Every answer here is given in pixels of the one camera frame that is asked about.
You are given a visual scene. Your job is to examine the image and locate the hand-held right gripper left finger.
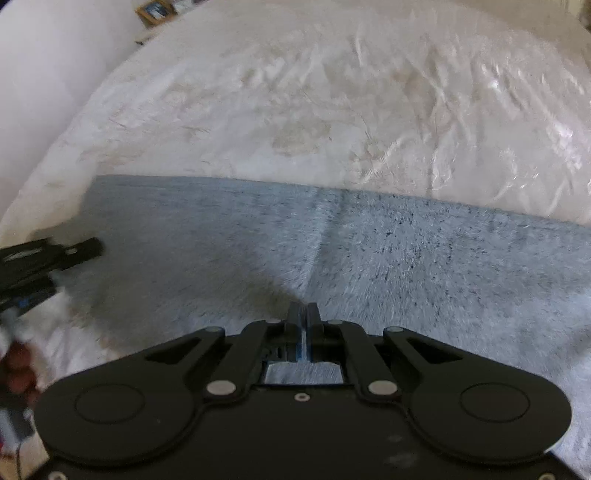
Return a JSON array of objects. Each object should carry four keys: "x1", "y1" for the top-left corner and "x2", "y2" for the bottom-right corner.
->
[{"x1": 145, "y1": 302, "x2": 306, "y2": 398}]

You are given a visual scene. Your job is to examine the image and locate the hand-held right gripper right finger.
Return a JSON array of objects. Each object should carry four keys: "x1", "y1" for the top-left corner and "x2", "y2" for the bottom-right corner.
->
[{"x1": 305, "y1": 302, "x2": 465, "y2": 401}]

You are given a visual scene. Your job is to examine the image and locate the wooden picture frame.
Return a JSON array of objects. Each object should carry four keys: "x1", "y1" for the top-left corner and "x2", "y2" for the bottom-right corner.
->
[{"x1": 135, "y1": 0, "x2": 177, "y2": 27}]

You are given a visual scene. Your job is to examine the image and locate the bed with white floral bedspread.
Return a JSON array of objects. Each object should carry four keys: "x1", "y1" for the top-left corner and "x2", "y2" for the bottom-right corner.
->
[{"x1": 0, "y1": 0, "x2": 591, "y2": 398}]

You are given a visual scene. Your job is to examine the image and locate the grey-blue fleece pants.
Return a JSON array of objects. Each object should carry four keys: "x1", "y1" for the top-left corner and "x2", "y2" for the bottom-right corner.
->
[{"x1": 51, "y1": 175, "x2": 591, "y2": 480}]

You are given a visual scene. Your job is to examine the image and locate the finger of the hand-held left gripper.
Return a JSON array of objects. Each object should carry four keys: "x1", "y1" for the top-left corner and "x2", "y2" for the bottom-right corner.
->
[
  {"x1": 0, "y1": 237, "x2": 105, "y2": 278},
  {"x1": 0, "y1": 276, "x2": 62, "y2": 320}
]

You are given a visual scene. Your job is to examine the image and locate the person's left hand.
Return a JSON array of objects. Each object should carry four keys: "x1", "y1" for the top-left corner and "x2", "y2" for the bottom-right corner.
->
[{"x1": 0, "y1": 343, "x2": 39, "y2": 407}]

